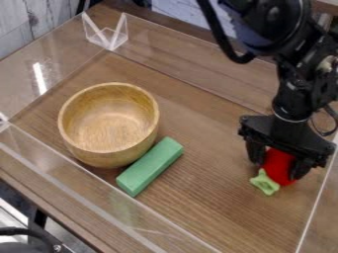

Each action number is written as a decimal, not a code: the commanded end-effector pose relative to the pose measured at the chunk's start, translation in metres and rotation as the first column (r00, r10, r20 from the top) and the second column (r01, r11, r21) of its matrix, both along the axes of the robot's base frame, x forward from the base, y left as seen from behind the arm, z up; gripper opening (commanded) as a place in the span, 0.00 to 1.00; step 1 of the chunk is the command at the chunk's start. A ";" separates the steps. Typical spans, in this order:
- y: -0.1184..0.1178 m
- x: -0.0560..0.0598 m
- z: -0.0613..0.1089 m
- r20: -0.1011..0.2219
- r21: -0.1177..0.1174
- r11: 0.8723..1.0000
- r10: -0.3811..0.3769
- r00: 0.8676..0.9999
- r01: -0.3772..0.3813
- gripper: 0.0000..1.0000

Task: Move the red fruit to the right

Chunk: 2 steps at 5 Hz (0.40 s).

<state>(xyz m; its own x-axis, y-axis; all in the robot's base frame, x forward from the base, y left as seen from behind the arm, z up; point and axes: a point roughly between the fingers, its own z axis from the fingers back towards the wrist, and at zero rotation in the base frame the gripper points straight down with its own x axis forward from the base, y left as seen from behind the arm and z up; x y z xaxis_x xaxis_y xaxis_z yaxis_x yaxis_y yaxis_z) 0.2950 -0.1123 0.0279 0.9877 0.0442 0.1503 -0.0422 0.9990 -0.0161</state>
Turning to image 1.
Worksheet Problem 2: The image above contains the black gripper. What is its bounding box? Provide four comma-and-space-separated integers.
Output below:
238, 115, 335, 180

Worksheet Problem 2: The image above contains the clear acrylic corner bracket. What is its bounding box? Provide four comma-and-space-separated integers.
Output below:
80, 12, 128, 51

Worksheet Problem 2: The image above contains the black cable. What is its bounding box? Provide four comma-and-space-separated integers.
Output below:
195, 0, 258, 65

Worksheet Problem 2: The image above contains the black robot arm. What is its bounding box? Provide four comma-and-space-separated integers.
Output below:
218, 0, 338, 180

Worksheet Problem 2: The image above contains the wooden bowl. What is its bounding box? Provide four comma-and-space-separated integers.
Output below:
56, 82, 160, 169

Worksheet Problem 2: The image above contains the green rectangular block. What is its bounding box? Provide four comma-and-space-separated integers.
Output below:
116, 137, 183, 197

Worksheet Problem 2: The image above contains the red plush strawberry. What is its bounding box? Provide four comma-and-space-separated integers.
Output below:
250, 148, 294, 196

